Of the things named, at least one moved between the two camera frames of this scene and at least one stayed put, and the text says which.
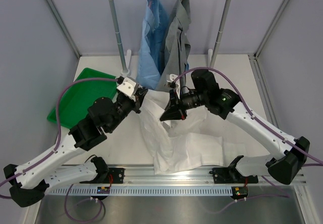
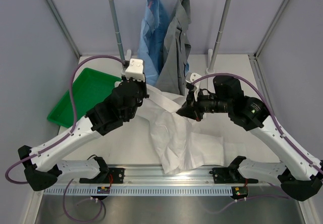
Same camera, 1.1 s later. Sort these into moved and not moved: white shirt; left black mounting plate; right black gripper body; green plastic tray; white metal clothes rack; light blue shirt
Moved: right black gripper body; white shirt
Not moved: left black mounting plate; green plastic tray; light blue shirt; white metal clothes rack
